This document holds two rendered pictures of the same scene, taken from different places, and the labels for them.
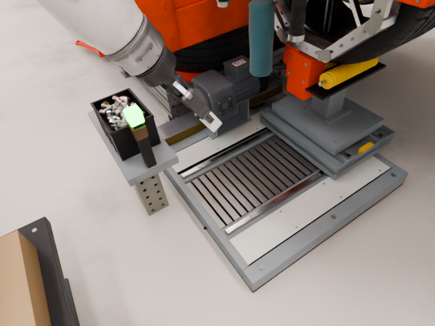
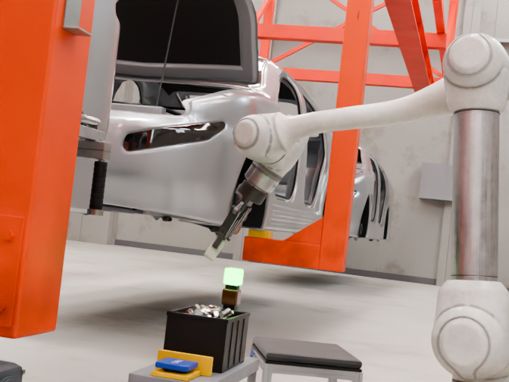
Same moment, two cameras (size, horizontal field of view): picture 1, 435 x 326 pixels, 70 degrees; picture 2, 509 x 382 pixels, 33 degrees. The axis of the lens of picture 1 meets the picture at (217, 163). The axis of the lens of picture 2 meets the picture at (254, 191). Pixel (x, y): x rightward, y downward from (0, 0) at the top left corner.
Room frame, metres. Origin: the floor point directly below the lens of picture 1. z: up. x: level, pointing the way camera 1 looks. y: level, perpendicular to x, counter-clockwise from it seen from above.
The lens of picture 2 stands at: (2.24, 1.64, 0.78)
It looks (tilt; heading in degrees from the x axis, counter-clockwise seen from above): 2 degrees up; 222
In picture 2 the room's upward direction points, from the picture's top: 6 degrees clockwise
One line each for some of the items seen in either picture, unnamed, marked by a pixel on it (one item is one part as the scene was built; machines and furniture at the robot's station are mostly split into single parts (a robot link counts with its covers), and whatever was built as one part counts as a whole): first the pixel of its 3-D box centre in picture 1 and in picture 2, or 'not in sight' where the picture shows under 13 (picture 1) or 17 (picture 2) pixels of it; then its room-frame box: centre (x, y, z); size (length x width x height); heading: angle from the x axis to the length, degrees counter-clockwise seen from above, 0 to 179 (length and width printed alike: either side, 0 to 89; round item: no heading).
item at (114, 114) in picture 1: (125, 121); (207, 334); (0.82, 0.28, 0.51); 0.20 x 0.14 x 0.13; 28
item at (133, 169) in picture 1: (129, 135); (199, 371); (0.85, 0.30, 0.44); 0.43 x 0.17 x 0.03; 28
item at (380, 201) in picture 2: not in sight; (320, 189); (-8.15, -6.33, 1.38); 4.95 x 1.86 x 1.39; 28
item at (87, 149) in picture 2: not in sight; (92, 149); (0.79, -0.27, 0.93); 0.09 x 0.05 x 0.05; 118
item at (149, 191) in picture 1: (142, 173); not in sight; (0.88, 0.31, 0.21); 0.10 x 0.10 x 0.42; 28
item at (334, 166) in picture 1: (322, 126); not in sight; (1.11, -0.52, 0.13); 0.50 x 0.36 x 0.10; 28
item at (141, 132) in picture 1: (138, 130); (231, 296); (0.67, 0.20, 0.59); 0.04 x 0.04 x 0.04; 28
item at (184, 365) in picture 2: not in sight; (176, 367); (1.00, 0.37, 0.47); 0.07 x 0.07 x 0.02; 28
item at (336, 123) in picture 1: (329, 92); not in sight; (1.11, -0.52, 0.32); 0.40 x 0.30 x 0.28; 28
